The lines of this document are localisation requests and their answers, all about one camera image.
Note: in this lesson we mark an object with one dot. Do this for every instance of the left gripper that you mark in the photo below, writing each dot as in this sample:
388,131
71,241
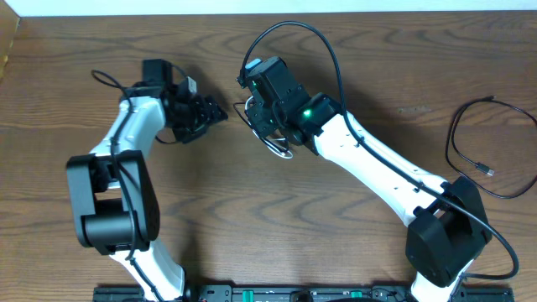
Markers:
201,114

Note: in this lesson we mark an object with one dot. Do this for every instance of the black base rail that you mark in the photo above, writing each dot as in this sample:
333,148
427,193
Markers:
227,293

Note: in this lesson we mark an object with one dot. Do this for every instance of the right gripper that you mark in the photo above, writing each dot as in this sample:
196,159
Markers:
255,114

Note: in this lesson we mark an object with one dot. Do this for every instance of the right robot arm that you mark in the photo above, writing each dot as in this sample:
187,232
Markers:
447,227

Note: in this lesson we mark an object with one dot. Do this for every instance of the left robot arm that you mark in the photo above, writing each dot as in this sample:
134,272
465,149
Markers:
112,198

